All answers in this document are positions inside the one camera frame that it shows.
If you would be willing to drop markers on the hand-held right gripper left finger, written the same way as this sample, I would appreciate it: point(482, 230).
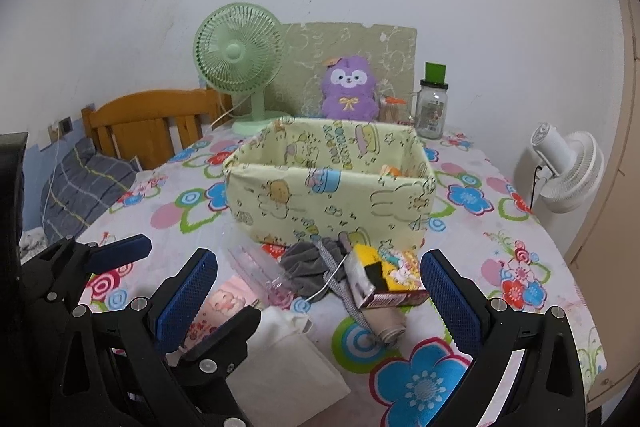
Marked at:
point(187, 302)

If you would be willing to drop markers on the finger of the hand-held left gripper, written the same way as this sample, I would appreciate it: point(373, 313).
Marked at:
point(120, 249)
point(225, 347)

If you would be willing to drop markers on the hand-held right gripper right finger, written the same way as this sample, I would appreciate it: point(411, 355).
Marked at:
point(450, 302)

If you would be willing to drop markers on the pink printed packet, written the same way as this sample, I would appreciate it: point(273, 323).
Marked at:
point(225, 299)

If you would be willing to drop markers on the beige cloth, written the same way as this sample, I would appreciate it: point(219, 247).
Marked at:
point(385, 324)

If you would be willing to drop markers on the white cloth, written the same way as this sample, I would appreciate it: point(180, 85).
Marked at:
point(295, 367)

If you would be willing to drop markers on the clear plastic packet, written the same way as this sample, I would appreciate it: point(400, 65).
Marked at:
point(260, 272)

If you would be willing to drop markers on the yellow black cartoon carton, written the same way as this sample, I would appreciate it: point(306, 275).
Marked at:
point(370, 274)

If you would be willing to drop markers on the black item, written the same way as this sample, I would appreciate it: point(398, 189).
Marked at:
point(300, 264)

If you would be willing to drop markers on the yellow printed fabric box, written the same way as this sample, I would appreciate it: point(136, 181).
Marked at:
point(300, 202)

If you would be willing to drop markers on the grey plaid pillow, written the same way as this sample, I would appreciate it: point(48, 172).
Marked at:
point(80, 192)

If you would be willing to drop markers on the floral tablecloth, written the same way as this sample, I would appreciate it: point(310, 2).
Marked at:
point(465, 227)

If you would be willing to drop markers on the wooden bed headboard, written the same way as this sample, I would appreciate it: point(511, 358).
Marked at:
point(145, 112)

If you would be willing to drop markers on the white standing fan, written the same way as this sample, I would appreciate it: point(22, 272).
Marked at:
point(575, 167)

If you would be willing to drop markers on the glass jar with green lid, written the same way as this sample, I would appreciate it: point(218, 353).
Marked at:
point(431, 112)

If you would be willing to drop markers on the beige door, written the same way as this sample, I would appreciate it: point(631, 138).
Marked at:
point(620, 207)

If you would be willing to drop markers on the cotton swab container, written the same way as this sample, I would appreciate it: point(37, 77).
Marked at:
point(389, 111)

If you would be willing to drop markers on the green desk fan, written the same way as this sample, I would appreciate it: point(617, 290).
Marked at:
point(234, 52)

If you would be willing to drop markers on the purple plush toy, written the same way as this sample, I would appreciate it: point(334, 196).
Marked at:
point(347, 97)

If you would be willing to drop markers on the green cartoon board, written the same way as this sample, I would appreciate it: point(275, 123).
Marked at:
point(350, 42)

